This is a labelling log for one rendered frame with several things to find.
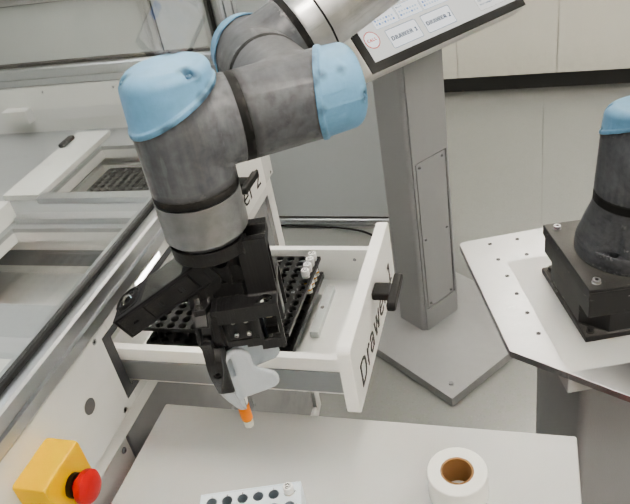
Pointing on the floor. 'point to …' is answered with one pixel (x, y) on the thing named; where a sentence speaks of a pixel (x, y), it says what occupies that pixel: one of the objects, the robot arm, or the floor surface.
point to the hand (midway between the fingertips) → (234, 394)
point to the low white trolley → (337, 459)
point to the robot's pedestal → (590, 400)
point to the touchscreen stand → (428, 243)
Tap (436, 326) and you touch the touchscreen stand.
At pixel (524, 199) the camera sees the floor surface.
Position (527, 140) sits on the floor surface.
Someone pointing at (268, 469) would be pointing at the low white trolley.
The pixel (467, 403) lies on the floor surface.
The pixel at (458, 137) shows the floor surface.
